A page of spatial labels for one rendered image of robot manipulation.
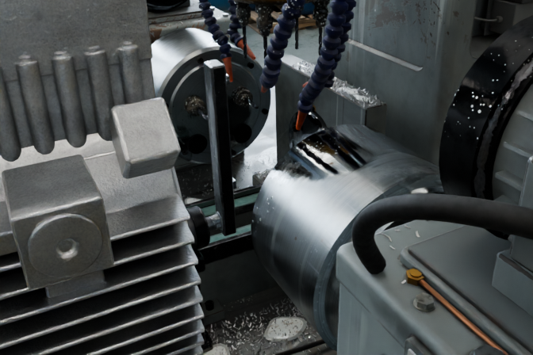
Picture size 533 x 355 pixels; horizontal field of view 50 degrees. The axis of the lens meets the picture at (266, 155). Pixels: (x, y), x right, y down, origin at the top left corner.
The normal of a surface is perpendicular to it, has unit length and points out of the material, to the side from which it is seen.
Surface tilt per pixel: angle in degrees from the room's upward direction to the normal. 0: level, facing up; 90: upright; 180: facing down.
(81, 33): 90
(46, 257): 90
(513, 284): 90
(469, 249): 0
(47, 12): 90
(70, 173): 1
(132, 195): 58
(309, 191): 43
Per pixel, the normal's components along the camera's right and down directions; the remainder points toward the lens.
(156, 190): 0.37, -0.14
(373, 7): -0.89, 0.22
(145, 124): 0.30, -0.35
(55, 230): 0.45, 0.39
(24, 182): -0.02, -0.89
